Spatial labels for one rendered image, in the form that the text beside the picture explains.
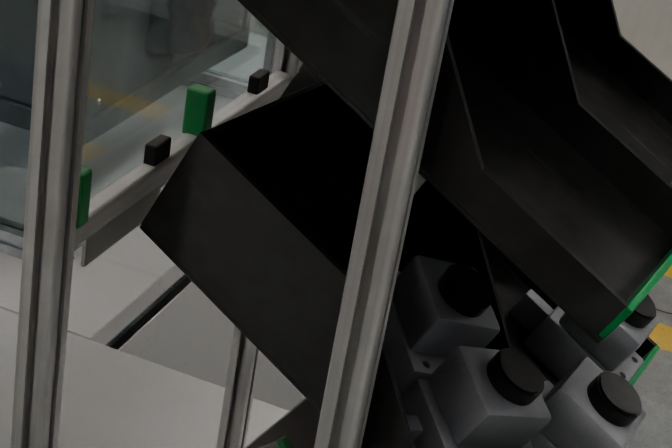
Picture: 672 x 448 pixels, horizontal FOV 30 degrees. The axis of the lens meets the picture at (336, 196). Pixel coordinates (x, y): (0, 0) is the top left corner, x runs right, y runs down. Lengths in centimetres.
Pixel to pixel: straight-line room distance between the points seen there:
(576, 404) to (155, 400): 71
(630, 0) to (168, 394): 325
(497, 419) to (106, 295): 91
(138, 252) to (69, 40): 100
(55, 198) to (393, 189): 18
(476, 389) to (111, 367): 77
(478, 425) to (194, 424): 69
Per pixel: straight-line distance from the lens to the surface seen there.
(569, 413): 69
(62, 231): 65
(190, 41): 167
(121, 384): 134
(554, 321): 80
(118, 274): 154
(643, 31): 440
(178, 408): 131
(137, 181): 72
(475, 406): 64
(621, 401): 69
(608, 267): 62
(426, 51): 53
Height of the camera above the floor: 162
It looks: 25 degrees down
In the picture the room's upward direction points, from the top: 10 degrees clockwise
